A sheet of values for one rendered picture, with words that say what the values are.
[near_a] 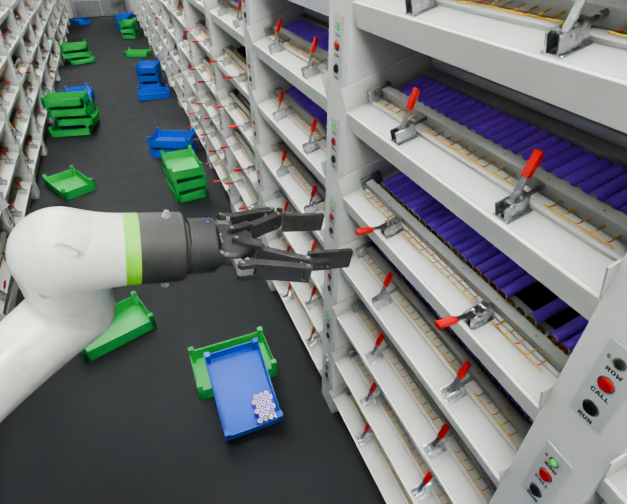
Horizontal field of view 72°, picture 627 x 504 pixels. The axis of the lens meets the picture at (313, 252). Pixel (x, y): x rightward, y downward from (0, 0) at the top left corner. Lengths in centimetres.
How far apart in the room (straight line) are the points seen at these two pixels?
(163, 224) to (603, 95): 48
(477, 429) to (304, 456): 83
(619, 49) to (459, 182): 25
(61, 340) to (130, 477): 106
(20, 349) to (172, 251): 21
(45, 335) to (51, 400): 131
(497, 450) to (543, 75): 59
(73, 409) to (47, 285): 135
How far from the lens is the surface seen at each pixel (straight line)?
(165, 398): 178
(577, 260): 58
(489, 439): 86
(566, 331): 72
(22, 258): 56
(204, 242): 57
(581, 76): 52
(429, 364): 93
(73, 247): 54
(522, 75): 57
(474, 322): 73
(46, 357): 65
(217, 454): 162
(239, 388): 167
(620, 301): 53
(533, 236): 60
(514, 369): 70
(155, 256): 55
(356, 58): 92
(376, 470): 147
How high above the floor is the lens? 140
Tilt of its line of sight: 37 degrees down
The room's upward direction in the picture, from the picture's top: straight up
